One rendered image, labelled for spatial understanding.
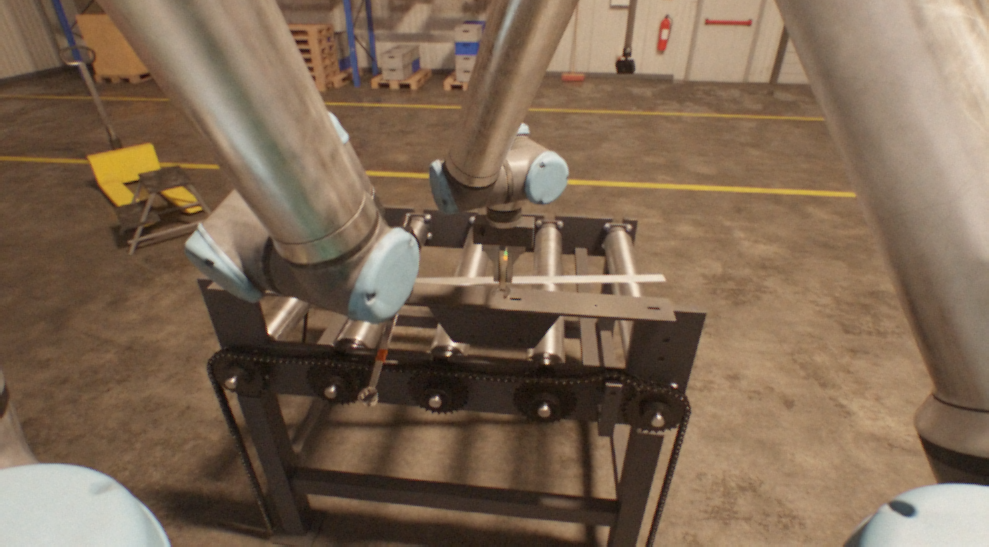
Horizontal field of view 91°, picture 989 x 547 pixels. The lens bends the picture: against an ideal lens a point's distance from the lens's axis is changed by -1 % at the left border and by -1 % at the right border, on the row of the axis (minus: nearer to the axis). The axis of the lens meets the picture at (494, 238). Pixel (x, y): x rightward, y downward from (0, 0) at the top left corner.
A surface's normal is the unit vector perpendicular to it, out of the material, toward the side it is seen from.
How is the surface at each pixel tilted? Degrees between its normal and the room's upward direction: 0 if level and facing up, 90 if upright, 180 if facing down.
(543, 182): 90
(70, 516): 5
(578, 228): 90
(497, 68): 110
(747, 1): 90
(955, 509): 5
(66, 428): 0
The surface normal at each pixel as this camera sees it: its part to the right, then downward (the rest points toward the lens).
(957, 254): -0.79, 0.14
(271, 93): 0.75, 0.41
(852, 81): -0.93, 0.22
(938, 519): -0.07, -0.85
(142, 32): -0.18, 0.75
